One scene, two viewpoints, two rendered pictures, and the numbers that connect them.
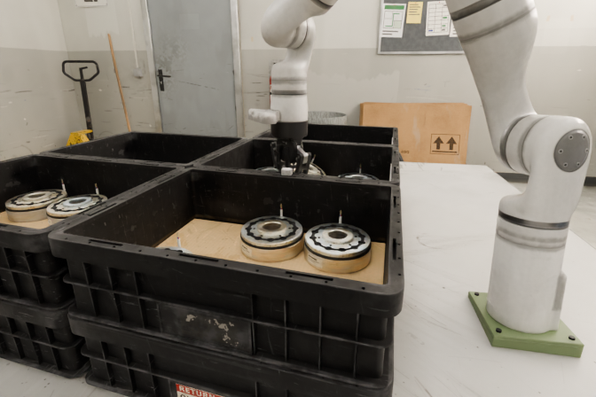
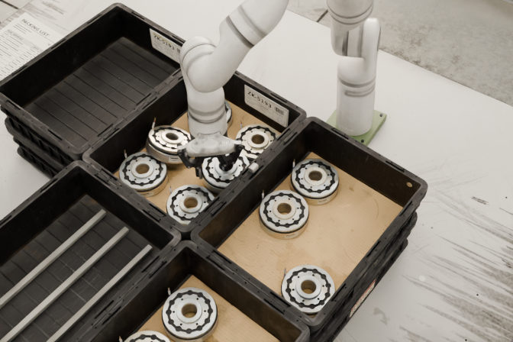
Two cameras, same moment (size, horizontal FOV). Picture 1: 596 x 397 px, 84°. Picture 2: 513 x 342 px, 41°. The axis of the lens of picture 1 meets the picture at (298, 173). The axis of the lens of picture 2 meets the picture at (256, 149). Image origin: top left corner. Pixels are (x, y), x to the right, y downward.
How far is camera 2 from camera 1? 1.26 m
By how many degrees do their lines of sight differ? 62
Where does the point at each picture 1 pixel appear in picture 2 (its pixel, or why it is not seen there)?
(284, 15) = (229, 69)
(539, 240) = (372, 87)
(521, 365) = (379, 148)
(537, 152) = (371, 52)
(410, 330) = not seen: hidden behind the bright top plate
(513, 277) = (362, 111)
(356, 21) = not seen: outside the picture
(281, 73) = (218, 105)
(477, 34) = (356, 22)
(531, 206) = (369, 76)
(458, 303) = not seen: hidden behind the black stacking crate
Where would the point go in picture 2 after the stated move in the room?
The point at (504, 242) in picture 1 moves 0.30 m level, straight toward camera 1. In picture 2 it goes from (353, 98) to (439, 185)
